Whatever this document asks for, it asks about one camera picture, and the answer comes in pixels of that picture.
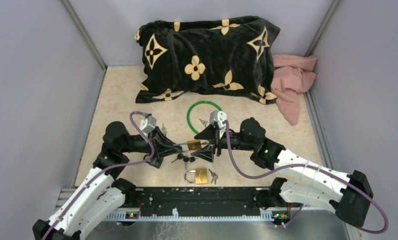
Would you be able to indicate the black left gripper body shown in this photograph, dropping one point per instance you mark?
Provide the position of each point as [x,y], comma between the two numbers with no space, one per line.
[153,136]

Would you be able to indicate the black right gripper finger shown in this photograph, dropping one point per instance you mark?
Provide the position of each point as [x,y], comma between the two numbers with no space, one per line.
[209,133]
[206,154]

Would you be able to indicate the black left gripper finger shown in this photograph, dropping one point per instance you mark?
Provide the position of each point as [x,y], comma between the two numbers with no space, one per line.
[170,151]
[162,136]

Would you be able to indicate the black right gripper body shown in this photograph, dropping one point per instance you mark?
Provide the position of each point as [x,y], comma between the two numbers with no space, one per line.
[218,143]

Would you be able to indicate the silver padlock keys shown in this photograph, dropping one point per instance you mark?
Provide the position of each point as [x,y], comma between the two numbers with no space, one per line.
[164,130]

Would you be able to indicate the silver cable lock keys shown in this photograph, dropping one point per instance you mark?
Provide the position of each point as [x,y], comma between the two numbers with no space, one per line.
[205,123]

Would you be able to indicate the brass padlock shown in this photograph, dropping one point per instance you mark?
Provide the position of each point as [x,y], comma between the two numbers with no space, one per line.
[197,176]
[193,145]

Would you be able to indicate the single black headed key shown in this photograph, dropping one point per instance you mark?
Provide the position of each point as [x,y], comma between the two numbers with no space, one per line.
[179,156]

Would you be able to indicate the keys of padlock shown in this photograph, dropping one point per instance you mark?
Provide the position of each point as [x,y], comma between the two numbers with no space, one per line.
[214,177]

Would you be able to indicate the black u-lock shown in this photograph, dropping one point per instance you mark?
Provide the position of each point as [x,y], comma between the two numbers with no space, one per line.
[156,161]

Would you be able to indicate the black headed keys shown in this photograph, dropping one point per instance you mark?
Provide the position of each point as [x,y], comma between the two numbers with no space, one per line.
[188,160]

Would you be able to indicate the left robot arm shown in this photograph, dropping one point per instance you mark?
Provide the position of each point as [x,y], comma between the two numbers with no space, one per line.
[102,191]

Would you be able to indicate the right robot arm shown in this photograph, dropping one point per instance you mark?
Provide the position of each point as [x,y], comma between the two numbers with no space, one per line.
[345,195]

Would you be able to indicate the black floral plush blanket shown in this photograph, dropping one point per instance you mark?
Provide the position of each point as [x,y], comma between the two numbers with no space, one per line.
[229,57]

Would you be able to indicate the pink cloth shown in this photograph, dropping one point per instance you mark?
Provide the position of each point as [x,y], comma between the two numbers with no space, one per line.
[293,75]

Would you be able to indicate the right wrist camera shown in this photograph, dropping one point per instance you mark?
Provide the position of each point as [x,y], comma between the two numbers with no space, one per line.
[217,117]

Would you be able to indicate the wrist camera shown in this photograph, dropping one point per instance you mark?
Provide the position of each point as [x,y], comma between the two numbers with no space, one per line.
[147,122]
[217,117]

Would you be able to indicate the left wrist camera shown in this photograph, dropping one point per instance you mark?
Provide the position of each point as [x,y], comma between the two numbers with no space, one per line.
[147,122]

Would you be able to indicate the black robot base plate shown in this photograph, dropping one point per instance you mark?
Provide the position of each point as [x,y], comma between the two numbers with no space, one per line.
[204,204]

